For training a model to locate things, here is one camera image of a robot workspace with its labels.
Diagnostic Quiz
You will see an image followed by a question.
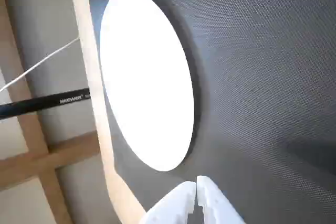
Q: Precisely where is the thin white cable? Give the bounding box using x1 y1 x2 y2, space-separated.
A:
0 37 79 93

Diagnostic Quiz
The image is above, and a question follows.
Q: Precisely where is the black tripod pole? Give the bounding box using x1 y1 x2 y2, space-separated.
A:
0 87 91 120

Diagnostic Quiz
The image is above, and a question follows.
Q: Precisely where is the white round dish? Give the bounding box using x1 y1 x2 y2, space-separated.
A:
99 0 195 172

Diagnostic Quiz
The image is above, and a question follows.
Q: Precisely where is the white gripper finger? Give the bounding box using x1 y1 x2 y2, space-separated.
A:
141 180 197 224
196 175 246 224

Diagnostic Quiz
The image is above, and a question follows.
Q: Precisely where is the dark grey mat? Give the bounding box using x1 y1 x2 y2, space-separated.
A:
86 0 336 224

